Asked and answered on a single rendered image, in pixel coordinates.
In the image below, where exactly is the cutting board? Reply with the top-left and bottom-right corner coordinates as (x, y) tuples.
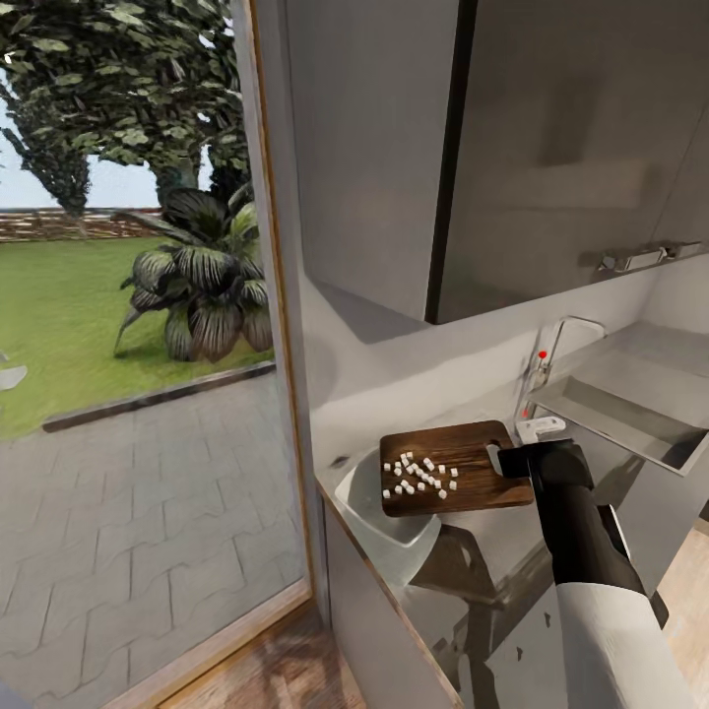
(379, 420), (535, 518)

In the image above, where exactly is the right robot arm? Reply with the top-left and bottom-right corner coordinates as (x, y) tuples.
(497, 416), (699, 709)

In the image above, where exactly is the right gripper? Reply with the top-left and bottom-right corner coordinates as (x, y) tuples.
(497, 444), (532, 479)

